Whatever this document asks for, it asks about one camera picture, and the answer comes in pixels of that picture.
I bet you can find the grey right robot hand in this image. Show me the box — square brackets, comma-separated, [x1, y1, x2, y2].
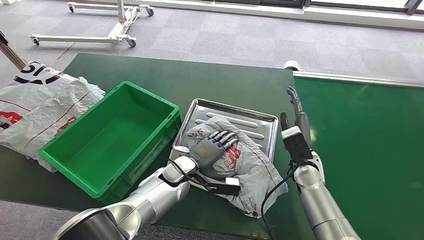
[279, 86, 312, 147]

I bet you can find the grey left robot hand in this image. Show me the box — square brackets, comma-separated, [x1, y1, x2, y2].
[192, 130, 240, 180]

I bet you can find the grey plastic mailer package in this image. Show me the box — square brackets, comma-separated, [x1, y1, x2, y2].
[185, 114, 289, 220]

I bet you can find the white conveyor roller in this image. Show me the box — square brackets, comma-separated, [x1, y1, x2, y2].
[283, 60, 303, 72]

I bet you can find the green conveyor belt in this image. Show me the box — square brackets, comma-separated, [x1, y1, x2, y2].
[293, 71, 424, 240]

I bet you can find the electronic scale with steel tray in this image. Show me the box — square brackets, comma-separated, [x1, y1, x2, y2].
[168, 98, 279, 193]

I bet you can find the green plastic crate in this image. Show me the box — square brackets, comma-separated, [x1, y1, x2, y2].
[38, 81, 183, 206]

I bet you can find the white window sill ledge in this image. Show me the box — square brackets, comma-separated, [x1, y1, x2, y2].
[89, 0, 424, 30]

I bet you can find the large white printed plastic bag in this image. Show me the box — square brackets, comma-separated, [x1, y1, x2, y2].
[0, 61, 107, 173]

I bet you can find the metal stand pole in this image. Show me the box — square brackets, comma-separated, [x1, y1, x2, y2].
[0, 29, 27, 71]

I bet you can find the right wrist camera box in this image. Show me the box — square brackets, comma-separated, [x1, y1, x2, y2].
[281, 125, 314, 163]

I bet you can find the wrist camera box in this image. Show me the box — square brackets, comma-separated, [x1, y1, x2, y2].
[206, 177, 242, 196]
[281, 125, 314, 163]

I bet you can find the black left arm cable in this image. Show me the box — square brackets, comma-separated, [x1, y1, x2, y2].
[166, 158, 216, 193]

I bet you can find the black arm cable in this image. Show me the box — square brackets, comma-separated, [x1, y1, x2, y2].
[260, 160, 302, 240]
[166, 158, 216, 193]

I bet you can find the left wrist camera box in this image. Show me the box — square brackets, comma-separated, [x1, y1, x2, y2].
[206, 177, 242, 196]

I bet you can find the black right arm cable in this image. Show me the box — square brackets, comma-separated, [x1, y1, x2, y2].
[260, 160, 302, 240]

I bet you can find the white wheeled hoist frame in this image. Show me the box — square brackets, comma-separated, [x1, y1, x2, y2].
[29, 0, 155, 48]

